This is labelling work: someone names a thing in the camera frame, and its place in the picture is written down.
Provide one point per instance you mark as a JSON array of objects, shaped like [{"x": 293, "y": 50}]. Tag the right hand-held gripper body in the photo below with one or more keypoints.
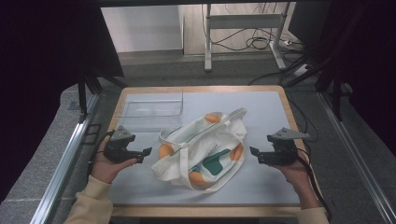
[{"x": 285, "y": 152}]

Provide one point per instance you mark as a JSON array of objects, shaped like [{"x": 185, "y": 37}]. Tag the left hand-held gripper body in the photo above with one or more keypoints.
[{"x": 116, "y": 149}]

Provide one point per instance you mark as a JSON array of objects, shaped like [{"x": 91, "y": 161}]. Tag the person's left hand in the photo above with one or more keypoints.
[{"x": 102, "y": 169}]

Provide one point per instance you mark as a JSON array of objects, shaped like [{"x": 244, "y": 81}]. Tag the clear plastic container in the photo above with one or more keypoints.
[{"x": 152, "y": 112}]

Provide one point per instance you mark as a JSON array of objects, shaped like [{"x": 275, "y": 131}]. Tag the white power strip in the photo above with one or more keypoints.
[{"x": 300, "y": 70}]

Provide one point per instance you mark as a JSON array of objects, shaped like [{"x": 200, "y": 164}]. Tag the aluminium rail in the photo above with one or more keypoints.
[
  {"x": 62, "y": 165},
  {"x": 358, "y": 161}
]

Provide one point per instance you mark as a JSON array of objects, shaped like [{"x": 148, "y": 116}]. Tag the person's right hand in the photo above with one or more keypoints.
[{"x": 297, "y": 174}]

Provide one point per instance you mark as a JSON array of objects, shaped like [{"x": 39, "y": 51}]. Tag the black curtain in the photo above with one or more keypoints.
[
  {"x": 373, "y": 62},
  {"x": 37, "y": 62}
]

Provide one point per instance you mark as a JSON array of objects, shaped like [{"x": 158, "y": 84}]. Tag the white printed tote bag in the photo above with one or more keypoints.
[{"x": 202, "y": 149}]

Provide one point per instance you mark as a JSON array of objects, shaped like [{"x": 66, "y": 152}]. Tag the white metal desk frame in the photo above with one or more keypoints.
[{"x": 246, "y": 21}]

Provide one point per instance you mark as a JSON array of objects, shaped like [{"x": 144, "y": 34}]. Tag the black metal stand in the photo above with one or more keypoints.
[
  {"x": 336, "y": 102},
  {"x": 82, "y": 99}
]

